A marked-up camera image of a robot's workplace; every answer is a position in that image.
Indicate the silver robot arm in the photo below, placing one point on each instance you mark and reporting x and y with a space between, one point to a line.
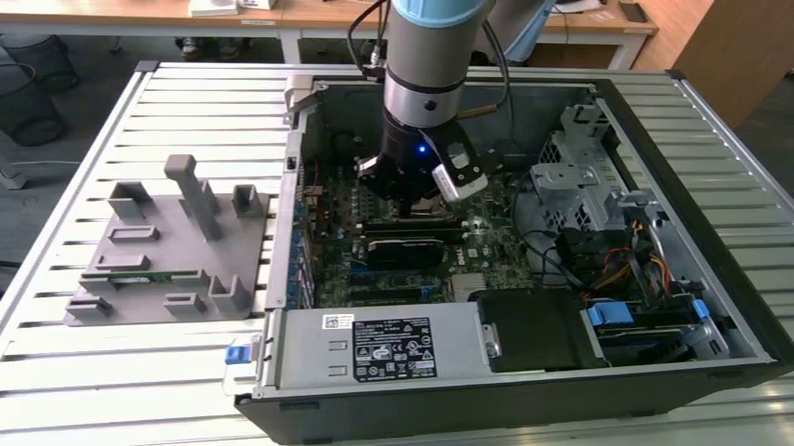
429 56

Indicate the CPU socket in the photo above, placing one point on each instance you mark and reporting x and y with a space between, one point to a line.
437 218

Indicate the black RAM slot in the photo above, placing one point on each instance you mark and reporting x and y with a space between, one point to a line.
413 224
413 234
413 229
413 240

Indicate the copper coloured tube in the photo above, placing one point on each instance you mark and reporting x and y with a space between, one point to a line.
481 110

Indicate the black graphics card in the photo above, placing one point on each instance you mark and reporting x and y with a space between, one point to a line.
404 255

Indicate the green motherboard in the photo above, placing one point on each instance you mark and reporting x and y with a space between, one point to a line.
338 241

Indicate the silver disk bay cage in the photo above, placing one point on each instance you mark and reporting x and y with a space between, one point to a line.
561 179

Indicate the black expansion slot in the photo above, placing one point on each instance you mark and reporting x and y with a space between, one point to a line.
385 293

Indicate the silver chipset heatsink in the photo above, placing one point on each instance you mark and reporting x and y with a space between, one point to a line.
472 284

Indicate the grey parts rack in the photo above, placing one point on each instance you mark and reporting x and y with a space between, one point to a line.
239 260

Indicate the silver power supply unit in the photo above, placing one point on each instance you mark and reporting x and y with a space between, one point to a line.
460 344

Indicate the small white box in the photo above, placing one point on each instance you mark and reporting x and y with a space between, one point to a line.
254 3

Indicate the green RAM stick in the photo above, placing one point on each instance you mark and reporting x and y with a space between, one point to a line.
162 277

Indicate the blue disk carrier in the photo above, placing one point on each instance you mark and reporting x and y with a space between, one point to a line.
608 316

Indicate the blue case latch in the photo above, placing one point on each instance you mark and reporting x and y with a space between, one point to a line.
237 355

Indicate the black phone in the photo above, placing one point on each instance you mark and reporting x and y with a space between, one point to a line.
633 11

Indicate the black open PC case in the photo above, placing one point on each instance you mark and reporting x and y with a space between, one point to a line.
434 418

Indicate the small blue bay clip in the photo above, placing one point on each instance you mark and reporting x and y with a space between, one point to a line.
700 310

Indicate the wooden cabinet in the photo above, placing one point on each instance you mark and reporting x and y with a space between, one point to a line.
732 56

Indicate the black mesh bin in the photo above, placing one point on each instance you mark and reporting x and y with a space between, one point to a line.
31 111
53 56

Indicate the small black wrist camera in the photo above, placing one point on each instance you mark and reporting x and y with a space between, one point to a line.
368 168

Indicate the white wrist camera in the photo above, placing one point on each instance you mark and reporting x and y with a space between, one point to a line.
462 186

